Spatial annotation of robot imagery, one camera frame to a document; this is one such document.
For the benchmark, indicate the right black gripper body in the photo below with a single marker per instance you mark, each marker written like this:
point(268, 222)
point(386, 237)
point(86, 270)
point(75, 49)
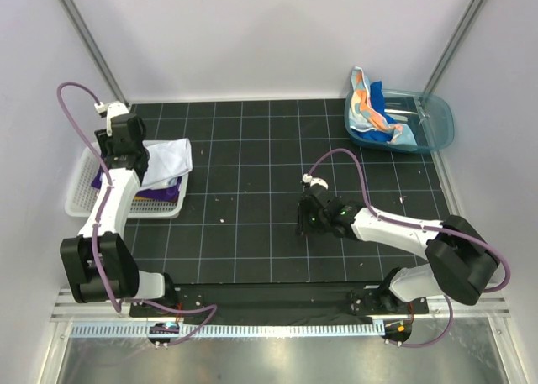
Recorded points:
point(310, 223)

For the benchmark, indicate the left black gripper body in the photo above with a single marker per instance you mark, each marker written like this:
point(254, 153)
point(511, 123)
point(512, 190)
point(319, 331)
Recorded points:
point(105, 144)

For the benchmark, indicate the white towel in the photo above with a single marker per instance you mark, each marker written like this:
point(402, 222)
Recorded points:
point(168, 159)

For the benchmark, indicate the light blue bear towel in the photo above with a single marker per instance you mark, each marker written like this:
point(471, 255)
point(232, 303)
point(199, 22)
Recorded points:
point(170, 184)

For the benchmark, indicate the orange patterned towel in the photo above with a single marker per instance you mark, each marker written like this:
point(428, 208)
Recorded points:
point(402, 133)

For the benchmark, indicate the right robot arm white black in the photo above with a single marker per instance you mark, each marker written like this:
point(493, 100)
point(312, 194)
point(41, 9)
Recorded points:
point(457, 264)

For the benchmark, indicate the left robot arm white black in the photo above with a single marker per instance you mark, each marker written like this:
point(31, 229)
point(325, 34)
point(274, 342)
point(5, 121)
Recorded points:
point(97, 262)

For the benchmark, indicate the purple folded towel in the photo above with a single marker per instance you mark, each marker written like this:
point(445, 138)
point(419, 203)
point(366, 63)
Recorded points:
point(165, 196)

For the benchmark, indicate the white plastic basket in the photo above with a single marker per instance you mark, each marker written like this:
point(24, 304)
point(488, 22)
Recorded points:
point(81, 195)

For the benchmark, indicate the black grid mat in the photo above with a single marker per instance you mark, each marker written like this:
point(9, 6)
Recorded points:
point(238, 219)

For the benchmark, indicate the dark blue towel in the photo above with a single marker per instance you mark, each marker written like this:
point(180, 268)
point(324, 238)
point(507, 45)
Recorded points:
point(368, 119)

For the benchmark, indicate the teal plastic bowl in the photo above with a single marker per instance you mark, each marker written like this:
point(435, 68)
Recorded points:
point(428, 116)

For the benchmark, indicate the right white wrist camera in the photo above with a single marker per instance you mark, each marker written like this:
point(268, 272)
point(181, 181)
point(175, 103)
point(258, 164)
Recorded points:
point(311, 181)

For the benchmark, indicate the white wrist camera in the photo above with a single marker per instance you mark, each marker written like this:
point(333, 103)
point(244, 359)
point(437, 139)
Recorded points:
point(311, 181)
point(110, 111)

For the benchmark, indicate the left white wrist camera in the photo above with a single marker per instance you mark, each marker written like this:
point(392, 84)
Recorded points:
point(110, 111)

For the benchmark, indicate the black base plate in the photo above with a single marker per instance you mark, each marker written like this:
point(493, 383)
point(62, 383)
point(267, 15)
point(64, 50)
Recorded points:
point(285, 304)

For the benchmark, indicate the left aluminium frame post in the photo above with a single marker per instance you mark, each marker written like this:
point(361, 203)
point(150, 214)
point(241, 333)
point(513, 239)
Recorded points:
point(73, 13)

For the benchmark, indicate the aluminium frame post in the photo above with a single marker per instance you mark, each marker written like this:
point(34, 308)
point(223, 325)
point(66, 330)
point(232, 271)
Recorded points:
point(463, 27)
point(73, 13)

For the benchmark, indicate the white slotted cable duct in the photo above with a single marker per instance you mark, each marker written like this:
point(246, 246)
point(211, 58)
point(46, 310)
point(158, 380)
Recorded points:
point(171, 331)

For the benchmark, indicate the aluminium rail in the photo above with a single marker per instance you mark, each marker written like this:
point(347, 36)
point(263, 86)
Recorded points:
point(491, 305)

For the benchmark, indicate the right aluminium frame post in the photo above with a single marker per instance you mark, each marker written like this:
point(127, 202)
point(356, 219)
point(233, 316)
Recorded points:
point(463, 27)

